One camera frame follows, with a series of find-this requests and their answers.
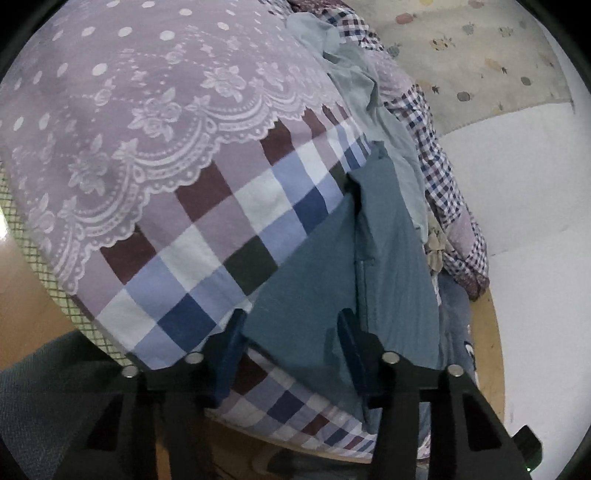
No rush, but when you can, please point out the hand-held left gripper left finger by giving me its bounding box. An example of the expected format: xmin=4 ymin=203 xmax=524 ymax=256
xmin=83 ymin=308 xmax=250 ymax=480

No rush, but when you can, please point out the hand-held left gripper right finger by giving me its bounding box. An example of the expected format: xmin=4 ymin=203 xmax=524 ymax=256
xmin=336 ymin=308 xmax=518 ymax=480

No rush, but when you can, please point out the teal blue shirt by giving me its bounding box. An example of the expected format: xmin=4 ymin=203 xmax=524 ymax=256
xmin=242 ymin=141 xmax=441 ymax=437

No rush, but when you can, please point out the beige garment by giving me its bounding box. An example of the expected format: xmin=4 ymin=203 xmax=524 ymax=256
xmin=422 ymin=217 xmax=451 ymax=273

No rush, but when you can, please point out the green lattice mattress pad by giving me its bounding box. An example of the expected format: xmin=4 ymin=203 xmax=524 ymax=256
xmin=0 ymin=171 xmax=125 ymax=365

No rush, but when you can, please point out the person's grey-green clothing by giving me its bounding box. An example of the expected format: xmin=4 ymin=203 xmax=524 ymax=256
xmin=0 ymin=330 xmax=153 ymax=480

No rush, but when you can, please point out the bunched checkered quilt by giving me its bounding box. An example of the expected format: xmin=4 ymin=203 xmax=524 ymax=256
xmin=291 ymin=0 xmax=491 ymax=301

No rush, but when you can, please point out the checkered bed sheet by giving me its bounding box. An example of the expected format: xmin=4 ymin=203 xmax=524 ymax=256
xmin=0 ymin=0 xmax=439 ymax=462

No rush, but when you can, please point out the light grey-blue garment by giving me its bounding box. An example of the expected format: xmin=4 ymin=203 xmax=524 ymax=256
xmin=286 ymin=11 xmax=430 ymax=241

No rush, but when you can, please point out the pineapple print curtain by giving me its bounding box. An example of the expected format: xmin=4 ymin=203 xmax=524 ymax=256
xmin=351 ymin=0 xmax=575 ymax=134

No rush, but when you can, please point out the wooden bed frame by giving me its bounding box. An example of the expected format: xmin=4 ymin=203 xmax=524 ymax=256
xmin=471 ymin=286 xmax=509 ymax=435

